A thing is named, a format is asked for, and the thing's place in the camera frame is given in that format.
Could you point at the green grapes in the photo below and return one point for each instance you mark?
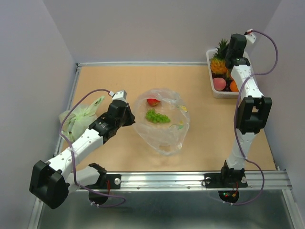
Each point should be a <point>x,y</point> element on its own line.
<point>156,118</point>

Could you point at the aluminium front rail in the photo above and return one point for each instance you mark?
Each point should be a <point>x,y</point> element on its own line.
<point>176,181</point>

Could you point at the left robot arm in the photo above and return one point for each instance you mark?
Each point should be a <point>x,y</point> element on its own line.
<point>54,180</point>

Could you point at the clear plastic fruit bag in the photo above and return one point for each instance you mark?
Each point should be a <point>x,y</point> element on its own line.
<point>167,139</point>

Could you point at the small pineapple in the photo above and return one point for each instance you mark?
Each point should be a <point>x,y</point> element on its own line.
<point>217,63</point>

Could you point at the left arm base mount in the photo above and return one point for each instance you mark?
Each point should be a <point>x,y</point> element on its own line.
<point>112,181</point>

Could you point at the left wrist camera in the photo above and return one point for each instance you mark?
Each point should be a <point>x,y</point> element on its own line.
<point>120,95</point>

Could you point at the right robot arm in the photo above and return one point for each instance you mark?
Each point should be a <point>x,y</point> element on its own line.
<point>251,113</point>

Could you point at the orange fruit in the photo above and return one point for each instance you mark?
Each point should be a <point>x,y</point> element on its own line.
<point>233,87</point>

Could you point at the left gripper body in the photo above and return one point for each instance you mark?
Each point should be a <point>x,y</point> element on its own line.
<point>120,122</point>

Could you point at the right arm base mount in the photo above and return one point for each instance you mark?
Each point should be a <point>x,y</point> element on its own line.
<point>219,180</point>

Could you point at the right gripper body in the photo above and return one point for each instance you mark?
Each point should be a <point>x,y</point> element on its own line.
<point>227,55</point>

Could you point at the white plastic basket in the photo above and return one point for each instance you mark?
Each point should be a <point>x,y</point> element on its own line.
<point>217,94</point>

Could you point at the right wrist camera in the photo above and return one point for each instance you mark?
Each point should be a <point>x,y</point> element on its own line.
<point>250,36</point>

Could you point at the pink peach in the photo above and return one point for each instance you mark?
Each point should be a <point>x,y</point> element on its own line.
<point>219,83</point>

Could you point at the red apple in bag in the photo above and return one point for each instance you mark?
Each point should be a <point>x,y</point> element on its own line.
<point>152,102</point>

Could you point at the green plastic bag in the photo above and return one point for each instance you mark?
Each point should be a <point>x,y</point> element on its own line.
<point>80,119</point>

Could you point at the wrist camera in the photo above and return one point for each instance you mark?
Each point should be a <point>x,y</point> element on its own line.
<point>250,36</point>
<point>120,95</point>

